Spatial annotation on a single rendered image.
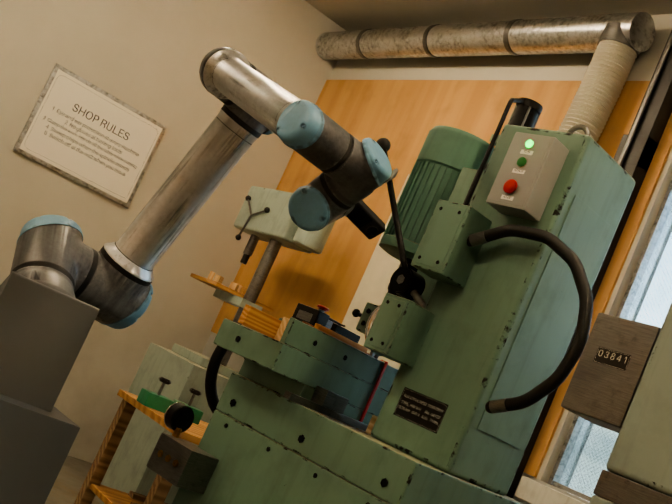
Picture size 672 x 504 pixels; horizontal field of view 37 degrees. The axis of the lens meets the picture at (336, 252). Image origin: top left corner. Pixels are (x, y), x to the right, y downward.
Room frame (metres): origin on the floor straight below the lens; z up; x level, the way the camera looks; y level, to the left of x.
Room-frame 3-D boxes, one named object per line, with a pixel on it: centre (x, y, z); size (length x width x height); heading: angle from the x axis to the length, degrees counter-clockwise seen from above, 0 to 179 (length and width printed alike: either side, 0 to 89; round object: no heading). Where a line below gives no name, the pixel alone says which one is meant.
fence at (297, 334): (2.24, -0.19, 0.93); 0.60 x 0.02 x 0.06; 133
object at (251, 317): (2.21, -0.10, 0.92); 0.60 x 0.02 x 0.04; 133
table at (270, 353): (2.35, -0.09, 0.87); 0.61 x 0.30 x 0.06; 133
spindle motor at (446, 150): (2.27, -0.17, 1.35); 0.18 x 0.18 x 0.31
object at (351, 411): (2.32, -0.13, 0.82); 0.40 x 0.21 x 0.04; 133
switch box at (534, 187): (1.94, -0.29, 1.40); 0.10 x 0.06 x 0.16; 43
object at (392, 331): (2.03, -0.18, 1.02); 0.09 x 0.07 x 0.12; 133
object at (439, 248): (2.01, -0.21, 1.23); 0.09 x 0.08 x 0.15; 43
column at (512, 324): (2.06, -0.37, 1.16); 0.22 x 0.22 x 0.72; 43
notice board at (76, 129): (4.83, 1.31, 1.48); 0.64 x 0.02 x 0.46; 125
